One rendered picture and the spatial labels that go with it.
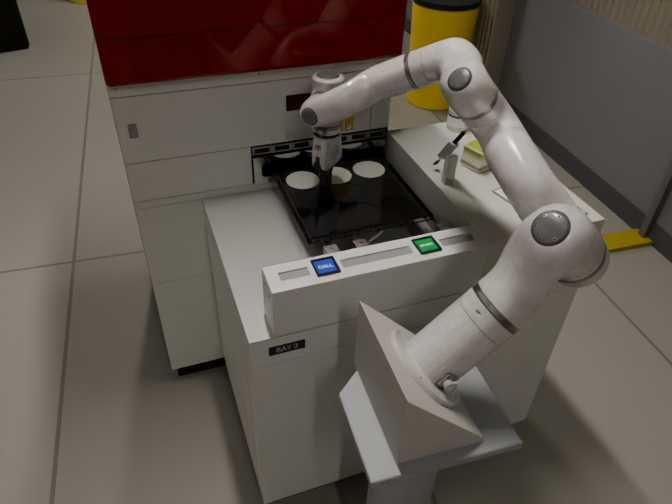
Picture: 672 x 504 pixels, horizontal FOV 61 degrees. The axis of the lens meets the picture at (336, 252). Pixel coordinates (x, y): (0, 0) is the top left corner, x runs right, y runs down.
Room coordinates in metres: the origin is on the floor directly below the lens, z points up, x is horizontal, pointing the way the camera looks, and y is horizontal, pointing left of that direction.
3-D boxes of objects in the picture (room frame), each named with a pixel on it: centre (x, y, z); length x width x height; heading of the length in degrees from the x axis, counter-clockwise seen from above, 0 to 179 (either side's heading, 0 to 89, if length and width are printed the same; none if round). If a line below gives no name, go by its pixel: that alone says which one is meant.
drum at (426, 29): (4.15, -0.69, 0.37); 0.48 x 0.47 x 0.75; 18
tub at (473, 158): (1.49, -0.41, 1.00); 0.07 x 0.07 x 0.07; 40
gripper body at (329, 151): (1.46, 0.04, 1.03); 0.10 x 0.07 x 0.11; 153
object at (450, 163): (1.40, -0.30, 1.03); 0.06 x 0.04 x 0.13; 21
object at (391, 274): (1.05, -0.10, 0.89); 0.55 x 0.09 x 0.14; 111
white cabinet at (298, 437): (1.35, -0.14, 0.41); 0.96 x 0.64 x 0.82; 111
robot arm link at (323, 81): (1.46, 0.04, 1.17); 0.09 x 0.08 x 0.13; 158
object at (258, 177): (1.61, 0.06, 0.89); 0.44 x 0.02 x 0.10; 111
